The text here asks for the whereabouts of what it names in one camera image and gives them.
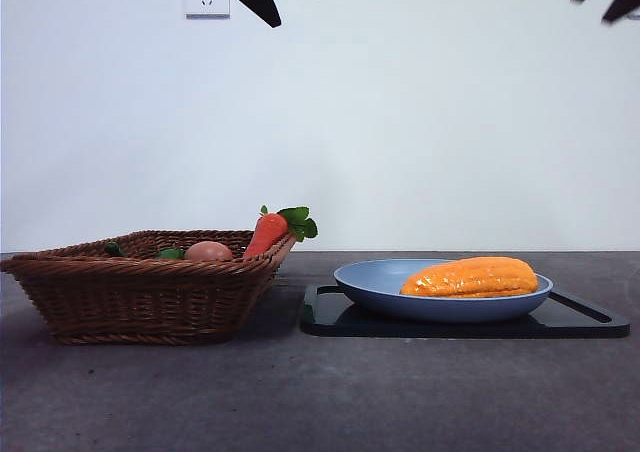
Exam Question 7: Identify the orange yellow corn cob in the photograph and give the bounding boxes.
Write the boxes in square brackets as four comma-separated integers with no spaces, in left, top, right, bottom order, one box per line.
[399,256,541,300]

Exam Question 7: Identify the brown egg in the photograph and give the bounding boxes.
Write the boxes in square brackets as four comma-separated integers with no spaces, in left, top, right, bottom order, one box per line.
[184,240,235,263]

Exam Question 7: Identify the black rectangular tray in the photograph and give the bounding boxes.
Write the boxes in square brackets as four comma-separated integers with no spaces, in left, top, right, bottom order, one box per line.
[298,283,632,340]

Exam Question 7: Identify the brown wicker basket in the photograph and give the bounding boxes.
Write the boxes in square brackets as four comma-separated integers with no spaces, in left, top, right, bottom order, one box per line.
[0,229,299,347]

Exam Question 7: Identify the blue round plate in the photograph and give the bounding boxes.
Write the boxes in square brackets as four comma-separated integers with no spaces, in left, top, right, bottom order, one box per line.
[332,258,556,325]

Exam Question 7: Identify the orange carrot with green leaves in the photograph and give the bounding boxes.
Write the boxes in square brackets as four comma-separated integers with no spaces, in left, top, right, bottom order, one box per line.
[242,204,319,260]

